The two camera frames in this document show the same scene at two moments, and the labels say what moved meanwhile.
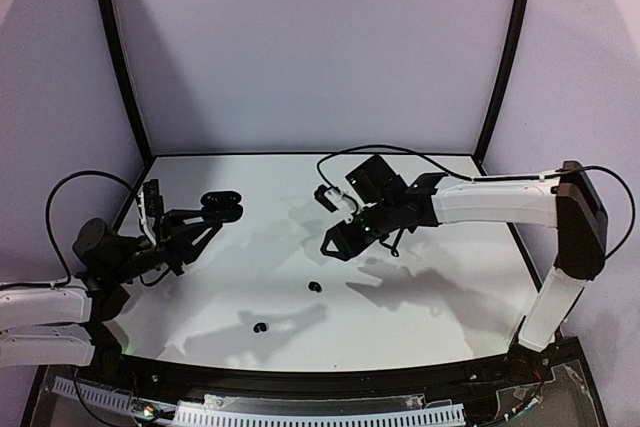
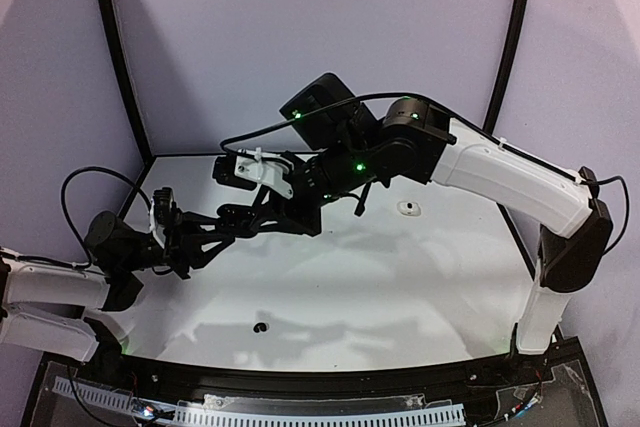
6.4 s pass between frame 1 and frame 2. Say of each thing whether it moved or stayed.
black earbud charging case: moved
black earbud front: stayed
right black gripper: moved
